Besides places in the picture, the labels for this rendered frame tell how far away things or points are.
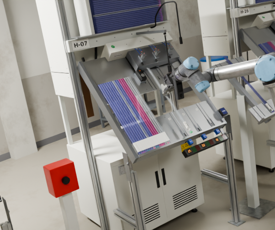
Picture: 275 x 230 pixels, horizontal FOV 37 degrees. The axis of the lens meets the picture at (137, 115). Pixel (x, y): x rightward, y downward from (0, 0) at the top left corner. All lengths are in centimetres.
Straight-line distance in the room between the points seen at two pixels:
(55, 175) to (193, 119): 91
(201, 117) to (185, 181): 56
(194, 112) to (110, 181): 68
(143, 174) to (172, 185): 27
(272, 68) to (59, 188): 122
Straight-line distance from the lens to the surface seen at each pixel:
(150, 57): 267
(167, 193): 286
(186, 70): 226
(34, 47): 539
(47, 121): 548
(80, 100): 262
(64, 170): 220
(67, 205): 229
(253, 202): 309
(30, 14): 541
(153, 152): 231
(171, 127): 246
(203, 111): 264
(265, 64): 206
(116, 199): 264
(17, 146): 518
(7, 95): 507
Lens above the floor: 149
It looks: 14 degrees down
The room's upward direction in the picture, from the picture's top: 9 degrees counter-clockwise
